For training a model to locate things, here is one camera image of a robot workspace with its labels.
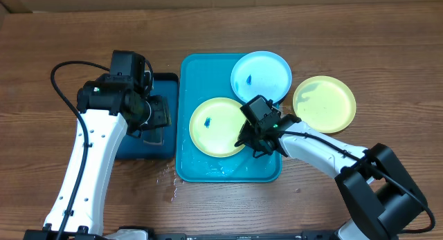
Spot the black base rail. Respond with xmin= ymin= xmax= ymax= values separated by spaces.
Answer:
xmin=103 ymin=225 xmax=399 ymax=240

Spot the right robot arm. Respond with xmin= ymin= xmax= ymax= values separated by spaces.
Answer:
xmin=237 ymin=95 xmax=436 ymax=239

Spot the green and orange sponge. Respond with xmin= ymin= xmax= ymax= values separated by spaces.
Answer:
xmin=143 ymin=128 xmax=164 ymax=146

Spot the light blue plate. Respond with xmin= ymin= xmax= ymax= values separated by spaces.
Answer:
xmin=230 ymin=51 xmax=292 ymax=103

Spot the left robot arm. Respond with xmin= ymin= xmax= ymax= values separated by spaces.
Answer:
xmin=24 ymin=50 xmax=172 ymax=239

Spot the yellow plate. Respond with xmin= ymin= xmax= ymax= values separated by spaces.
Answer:
xmin=189 ymin=98 xmax=246 ymax=158
xmin=293 ymin=75 xmax=356 ymax=133

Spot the black water tray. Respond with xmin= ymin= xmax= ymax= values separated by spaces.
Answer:
xmin=116 ymin=73 xmax=179 ymax=160

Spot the teal plastic tray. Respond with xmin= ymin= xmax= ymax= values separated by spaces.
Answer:
xmin=175 ymin=53 xmax=282 ymax=183

